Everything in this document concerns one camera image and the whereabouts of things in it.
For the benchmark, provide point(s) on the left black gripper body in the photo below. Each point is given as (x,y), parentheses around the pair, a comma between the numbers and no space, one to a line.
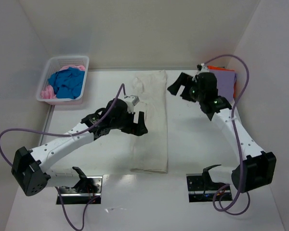
(131,122)

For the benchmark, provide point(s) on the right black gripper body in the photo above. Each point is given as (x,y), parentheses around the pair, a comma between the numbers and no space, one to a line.
(185,82)

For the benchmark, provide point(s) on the white t shirt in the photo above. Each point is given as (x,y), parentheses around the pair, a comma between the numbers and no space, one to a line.
(149,153)

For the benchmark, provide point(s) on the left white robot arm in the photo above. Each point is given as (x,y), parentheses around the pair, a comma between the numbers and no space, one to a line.
(32,168)

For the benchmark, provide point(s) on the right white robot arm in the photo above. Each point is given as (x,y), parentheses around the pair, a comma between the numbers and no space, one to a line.
(256,166)

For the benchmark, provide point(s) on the folded orange t shirt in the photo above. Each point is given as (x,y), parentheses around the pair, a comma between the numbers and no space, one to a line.
(218,68)

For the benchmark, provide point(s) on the folded purple t shirt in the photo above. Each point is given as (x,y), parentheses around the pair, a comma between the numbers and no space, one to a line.
(225,83)

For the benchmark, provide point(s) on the blue t shirt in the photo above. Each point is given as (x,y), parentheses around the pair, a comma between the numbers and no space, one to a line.
(67,84)

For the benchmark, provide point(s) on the white plastic basket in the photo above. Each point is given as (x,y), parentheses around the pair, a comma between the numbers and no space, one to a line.
(54,65)

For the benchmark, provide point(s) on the pink t shirt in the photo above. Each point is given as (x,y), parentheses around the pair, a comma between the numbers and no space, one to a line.
(48,93)

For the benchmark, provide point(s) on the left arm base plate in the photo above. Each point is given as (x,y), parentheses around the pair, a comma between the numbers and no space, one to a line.
(91,191)

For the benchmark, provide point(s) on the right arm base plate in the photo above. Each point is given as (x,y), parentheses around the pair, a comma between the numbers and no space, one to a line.
(197,191)

